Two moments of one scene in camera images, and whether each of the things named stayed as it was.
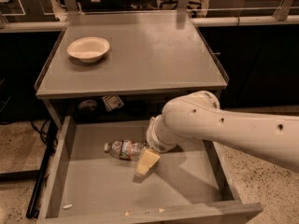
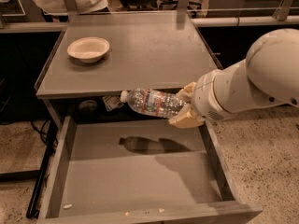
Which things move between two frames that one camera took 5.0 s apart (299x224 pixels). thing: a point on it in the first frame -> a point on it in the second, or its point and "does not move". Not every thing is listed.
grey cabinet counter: (129, 54) does not move
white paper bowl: (89, 49) does not move
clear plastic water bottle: (126, 148) -> (153, 102)
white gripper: (154, 140) -> (205, 97)
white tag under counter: (112, 102) does not move
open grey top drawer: (82, 184) does not move
